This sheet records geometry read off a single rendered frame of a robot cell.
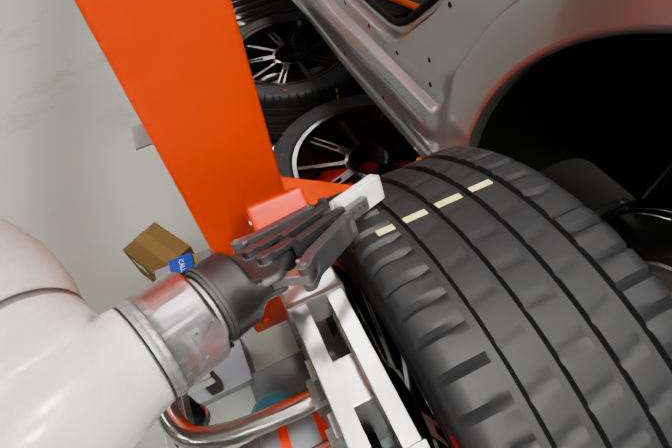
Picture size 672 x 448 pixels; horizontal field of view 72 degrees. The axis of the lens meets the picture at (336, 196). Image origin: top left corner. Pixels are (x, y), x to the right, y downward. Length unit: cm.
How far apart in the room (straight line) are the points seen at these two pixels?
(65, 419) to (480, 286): 33
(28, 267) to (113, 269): 170
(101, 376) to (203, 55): 40
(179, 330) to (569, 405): 31
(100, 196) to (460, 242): 215
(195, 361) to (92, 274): 181
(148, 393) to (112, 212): 201
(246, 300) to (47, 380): 15
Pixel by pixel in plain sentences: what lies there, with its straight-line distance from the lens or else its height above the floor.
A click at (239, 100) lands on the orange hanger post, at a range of 67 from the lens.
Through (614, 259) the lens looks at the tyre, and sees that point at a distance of 49.
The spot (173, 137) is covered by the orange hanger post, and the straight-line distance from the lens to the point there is 68.
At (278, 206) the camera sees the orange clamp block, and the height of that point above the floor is 112.
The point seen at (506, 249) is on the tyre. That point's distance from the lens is 46.
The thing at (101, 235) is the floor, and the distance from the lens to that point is 230.
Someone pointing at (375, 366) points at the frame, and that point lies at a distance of 46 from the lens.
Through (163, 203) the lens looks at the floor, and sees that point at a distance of 228.
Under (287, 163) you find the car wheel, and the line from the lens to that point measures 151.
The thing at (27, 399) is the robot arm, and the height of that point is 127.
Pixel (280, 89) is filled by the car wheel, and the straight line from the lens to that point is 182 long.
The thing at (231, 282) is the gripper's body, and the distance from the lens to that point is 40.
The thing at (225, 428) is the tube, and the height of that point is 101.
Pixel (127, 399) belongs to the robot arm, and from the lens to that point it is 37.
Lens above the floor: 156
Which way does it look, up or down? 49 degrees down
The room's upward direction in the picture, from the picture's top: 9 degrees counter-clockwise
